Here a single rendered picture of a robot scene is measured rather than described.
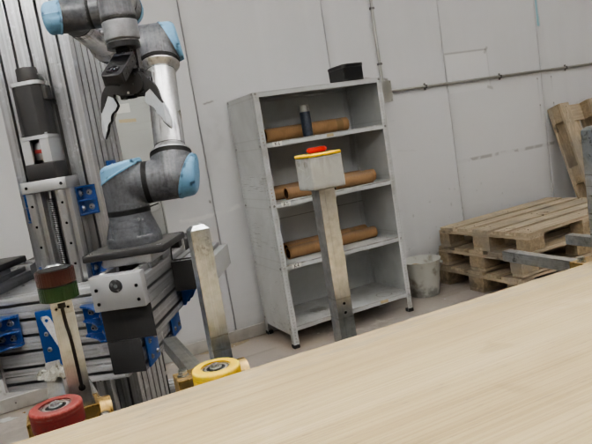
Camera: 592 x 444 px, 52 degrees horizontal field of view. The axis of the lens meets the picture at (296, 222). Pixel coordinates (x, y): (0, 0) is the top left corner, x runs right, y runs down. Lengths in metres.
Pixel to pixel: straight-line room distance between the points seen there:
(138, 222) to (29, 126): 0.43
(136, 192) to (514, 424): 1.20
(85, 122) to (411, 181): 3.14
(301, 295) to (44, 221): 2.59
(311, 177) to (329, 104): 3.15
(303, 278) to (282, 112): 1.14
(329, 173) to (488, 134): 4.03
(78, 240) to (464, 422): 1.36
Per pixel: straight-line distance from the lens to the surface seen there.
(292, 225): 4.13
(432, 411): 0.80
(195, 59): 3.97
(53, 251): 1.92
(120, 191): 1.69
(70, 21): 1.53
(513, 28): 5.44
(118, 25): 1.39
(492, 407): 0.80
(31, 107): 1.89
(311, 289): 4.24
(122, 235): 1.69
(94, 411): 1.12
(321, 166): 1.16
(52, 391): 1.27
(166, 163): 1.68
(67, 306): 1.07
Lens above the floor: 1.26
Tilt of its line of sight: 8 degrees down
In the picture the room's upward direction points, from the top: 9 degrees counter-clockwise
